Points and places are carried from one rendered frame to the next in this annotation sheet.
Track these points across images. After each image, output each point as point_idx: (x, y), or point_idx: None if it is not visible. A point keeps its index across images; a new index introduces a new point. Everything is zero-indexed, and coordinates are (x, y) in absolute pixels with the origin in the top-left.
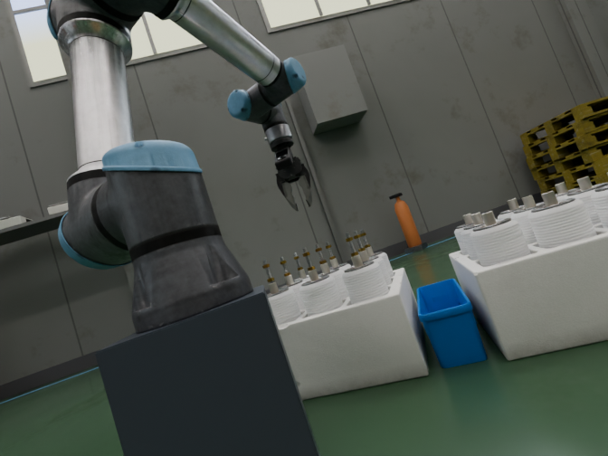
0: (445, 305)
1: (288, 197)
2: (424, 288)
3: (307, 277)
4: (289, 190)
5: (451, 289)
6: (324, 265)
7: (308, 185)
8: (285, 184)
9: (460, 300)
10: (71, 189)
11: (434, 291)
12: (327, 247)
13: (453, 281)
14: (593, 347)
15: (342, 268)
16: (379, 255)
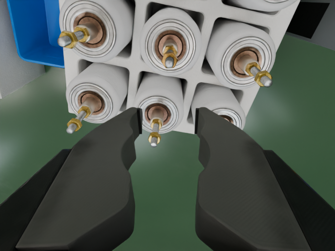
0: (55, 53)
1: (239, 136)
2: (59, 63)
3: (213, 110)
4: (219, 165)
5: (35, 55)
6: (169, 42)
7: (71, 152)
8: (260, 226)
9: (28, 18)
10: None
11: (52, 60)
12: (157, 134)
13: (18, 41)
14: None
15: (145, 92)
16: (74, 81)
